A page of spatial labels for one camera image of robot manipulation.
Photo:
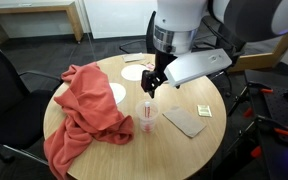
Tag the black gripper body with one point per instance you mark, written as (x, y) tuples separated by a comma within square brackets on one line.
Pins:
[(152, 79)]

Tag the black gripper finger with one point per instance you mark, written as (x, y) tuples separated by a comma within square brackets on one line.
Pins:
[(152, 93)]

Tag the red and white marker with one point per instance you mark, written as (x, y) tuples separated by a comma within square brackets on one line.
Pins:
[(147, 115)]

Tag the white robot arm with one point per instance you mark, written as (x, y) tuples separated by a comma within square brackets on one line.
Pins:
[(176, 24)]

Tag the clear plastic cup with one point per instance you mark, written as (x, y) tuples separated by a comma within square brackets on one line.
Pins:
[(154, 112)]

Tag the brown napkin near cup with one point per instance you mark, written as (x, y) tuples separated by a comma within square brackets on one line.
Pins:
[(184, 121)]

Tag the pink packet far side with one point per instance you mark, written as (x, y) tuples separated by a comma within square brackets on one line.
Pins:
[(150, 66)]

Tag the white paper plate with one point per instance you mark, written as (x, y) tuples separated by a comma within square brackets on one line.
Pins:
[(133, 72)]

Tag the brown napkin at rim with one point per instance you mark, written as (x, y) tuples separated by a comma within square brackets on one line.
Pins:
[(133, 57)]

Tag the black office chair far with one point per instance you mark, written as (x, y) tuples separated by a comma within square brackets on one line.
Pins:
[(148, 40)]

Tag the black office chair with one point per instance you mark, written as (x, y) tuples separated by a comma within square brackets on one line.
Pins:
[(21, 111), (214, 35), (148, 40)]

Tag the white plate under blanket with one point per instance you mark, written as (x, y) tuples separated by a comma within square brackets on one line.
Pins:
[(119, 92)]

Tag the yellow-green sauce packet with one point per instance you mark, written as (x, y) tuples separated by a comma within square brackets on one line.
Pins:
[(204, 111)]

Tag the red fleece blanket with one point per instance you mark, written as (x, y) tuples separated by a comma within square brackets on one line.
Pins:
[(91, 113)]

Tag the black office chair right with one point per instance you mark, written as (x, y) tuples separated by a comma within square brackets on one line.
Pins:
[(214, 35)]

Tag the black clamp orange tips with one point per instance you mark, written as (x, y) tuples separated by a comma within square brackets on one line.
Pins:
[(250, 89)]

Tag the black office chair left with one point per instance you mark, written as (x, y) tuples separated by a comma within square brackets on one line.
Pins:
[(21, 111)]

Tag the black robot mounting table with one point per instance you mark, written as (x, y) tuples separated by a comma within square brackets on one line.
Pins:
[(273, 105)]

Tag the light wooden side table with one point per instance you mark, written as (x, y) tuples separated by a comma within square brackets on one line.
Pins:
[(68, 7)]

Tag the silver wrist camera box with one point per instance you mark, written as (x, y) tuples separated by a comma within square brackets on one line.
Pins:
[(190, 66)]

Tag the black clamp orange handle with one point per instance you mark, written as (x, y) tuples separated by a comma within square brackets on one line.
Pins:
[(268, 125)]

